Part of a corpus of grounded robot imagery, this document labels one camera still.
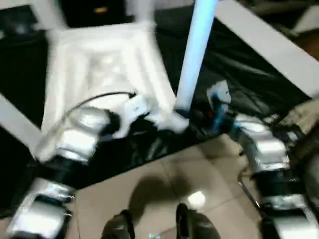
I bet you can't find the white plastic table leg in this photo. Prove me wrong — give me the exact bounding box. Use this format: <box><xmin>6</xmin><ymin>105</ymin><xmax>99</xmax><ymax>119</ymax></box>
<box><xmin>126</xmin><ymin>0</ymin><xmax>157</xmax><ymax>25</ymax></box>
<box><xmin>34</xmin><ymin>0</ymin><xmax>67</xmax><ymax>32</ymax></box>
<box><xmin>0</xmin><ymin>94</ymin><xmax>42</xmax><ymax>156</ymax></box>
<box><xmin>175</xmin><ymin>0</ymin><xmax>216</xmax><ymax>113</ymax></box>

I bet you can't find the white plastic table top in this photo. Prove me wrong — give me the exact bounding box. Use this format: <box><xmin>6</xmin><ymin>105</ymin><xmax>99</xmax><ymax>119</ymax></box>
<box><xmin>37</xmin><ymin>21</ymin><xmax>190</xmax><ymax>164</ymax></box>

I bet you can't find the black table mat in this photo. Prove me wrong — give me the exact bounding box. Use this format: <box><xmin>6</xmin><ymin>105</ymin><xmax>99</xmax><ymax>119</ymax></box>
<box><xmin>0</xmin><ymin>7</ymin><xmax>314</xmax><ymax>220</ymax></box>

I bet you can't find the white flat board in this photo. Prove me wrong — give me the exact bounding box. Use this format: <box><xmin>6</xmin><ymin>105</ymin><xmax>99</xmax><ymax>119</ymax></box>
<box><xmin>214</xmin><ymin>0</ymin><xmax>319</xmax><ymax>99</ymax></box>

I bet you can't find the dark left robot foot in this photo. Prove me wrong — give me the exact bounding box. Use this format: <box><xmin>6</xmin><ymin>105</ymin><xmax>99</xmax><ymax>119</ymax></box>
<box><xmin>102</xmin><ymin>209</ymin><xmax>137</xmax><ymax>239</ymax></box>

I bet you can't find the glossy black box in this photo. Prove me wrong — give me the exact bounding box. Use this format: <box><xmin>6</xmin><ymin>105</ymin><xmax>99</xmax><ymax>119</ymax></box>
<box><xmin>64</xmin><ymin>0</ymin><xmax>137</xmax><ymax>27</ymax></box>

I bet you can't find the white cabinet with glass doors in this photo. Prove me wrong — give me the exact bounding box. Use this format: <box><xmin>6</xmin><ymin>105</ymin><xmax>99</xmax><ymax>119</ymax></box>
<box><xmin>0</xmin><ymin>0</ymin><xmax>42</xmax><ymax>34</ymax></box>

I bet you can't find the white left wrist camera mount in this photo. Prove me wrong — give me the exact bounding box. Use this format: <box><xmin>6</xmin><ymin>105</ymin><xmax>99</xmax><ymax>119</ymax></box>
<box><xmin>112</xmin><ymin>96</ymin><xmax>151</xmax><ymax>139</ymax></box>

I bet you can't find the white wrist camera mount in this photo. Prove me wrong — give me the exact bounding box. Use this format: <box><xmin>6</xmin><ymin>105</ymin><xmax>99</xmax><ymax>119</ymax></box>
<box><xmin>112</xmin><ymin>96</ymin><xmax>151</xmax><ymax>139</ymax></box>
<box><xmin>206</xmin><ymin>80</ymin><xmax>232</xmax><ymax>133</ymax></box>

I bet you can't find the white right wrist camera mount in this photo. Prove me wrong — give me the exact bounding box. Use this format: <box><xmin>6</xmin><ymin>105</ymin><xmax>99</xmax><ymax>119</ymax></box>
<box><xmin>206</xmin><ymin>80</ymin><xmax>232</xmax><ymax>133</ymax></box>

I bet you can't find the black left wrist camera cable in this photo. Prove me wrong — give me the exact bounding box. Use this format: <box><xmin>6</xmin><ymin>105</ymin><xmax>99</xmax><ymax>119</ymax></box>
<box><xmin>36</xmin><ymin>91</ymin><xmax>137</xmax><ymax>151</ymax></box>

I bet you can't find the chrome tube frame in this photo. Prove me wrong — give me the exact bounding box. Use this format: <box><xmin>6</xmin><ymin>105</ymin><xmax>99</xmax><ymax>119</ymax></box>
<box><xmin>238</xmin><ymin>171</ymin><xmax>263</xmax><ymax>214</ymax></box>

